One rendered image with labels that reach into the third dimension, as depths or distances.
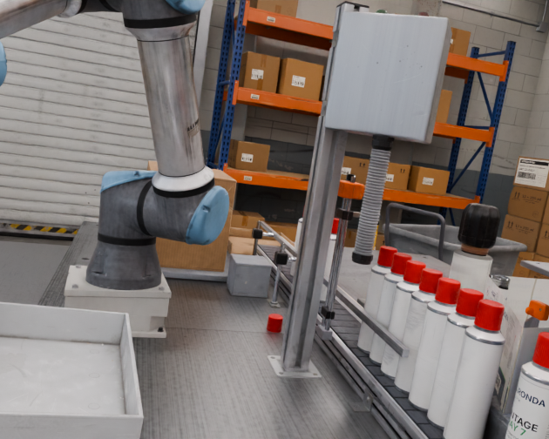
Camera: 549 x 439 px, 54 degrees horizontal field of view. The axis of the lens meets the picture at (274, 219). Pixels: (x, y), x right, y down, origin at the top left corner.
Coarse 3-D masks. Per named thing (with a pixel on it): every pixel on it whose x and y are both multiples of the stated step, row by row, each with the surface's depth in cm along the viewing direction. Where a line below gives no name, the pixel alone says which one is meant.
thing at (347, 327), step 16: (272, 256) 173; (288, 272) 156; (320, 304) 130; (336, 304) 132; (336, 320) 120; (352, 320) 122; (352, 336) 111; (352, 352) 103; (368, 368) 96; (384, 384) 90; (400, 400) 86; (416, 416) 81; (432, 432) 77
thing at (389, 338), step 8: (264, 224) 182; (272, 232) 170; (280, 240) 160; (288, 248) 151; (328, 280) 120; (336, 288) 115; (336, 296) 114; (344, 296) 110; (352, 304) 105; (360, 312) 102; (368, 320) 98; (376, 328) 94; (384, 328) 93; (384, 336) 91; (392, 336) 90; (392, 344) 88; (400, 344) 87; (400, 352) 86; (408, 352) 85
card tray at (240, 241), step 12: (240, 228) 219; (228, 240) 194; (240, 240) 212; (252, 240) 216; (264, 240) 220; (276, 240) 223; (288, 240) 211; (228, 252) 192; (240, 252) 193; (252, 252) 196
